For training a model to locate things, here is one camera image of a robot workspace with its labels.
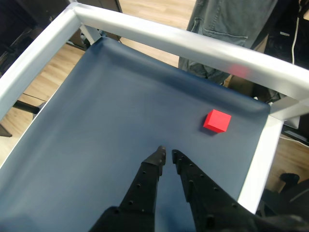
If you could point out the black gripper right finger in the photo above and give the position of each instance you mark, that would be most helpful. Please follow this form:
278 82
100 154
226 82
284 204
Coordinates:
207 203

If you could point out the black cabinet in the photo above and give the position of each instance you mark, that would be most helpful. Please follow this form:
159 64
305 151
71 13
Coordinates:
19 19

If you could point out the black office chair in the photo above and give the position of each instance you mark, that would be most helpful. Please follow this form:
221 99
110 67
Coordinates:
289 178

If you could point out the black chair leg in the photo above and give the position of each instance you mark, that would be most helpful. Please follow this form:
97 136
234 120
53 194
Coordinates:
26 107

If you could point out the red cube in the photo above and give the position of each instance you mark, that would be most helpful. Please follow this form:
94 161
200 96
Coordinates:
217 120

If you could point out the person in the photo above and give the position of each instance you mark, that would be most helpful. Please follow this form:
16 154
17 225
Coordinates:
217 24

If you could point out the white metal frame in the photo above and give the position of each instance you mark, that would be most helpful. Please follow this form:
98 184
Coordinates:
169 36

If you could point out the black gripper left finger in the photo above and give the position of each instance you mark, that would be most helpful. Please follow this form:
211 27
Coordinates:
140 193

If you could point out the dark grey table mat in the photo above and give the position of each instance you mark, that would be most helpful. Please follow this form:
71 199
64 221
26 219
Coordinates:
96 120

